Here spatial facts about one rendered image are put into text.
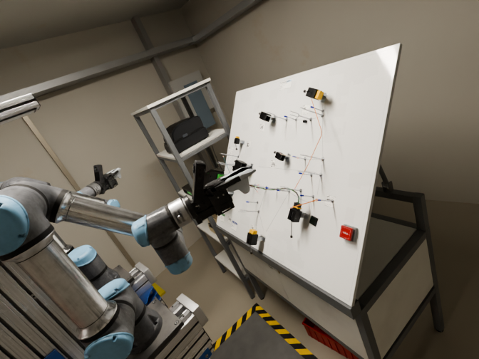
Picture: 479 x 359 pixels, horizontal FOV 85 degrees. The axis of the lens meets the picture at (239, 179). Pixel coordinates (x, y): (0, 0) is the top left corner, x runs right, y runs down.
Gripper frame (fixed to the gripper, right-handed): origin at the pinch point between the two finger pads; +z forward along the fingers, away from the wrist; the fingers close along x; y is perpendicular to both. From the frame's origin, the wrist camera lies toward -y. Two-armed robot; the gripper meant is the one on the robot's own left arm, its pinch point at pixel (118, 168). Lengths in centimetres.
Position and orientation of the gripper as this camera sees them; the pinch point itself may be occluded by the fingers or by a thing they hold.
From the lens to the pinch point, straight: 184.3
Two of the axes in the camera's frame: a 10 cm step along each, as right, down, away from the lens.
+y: 2.6, 8.7, 4.2
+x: 9.2, -0.9, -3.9
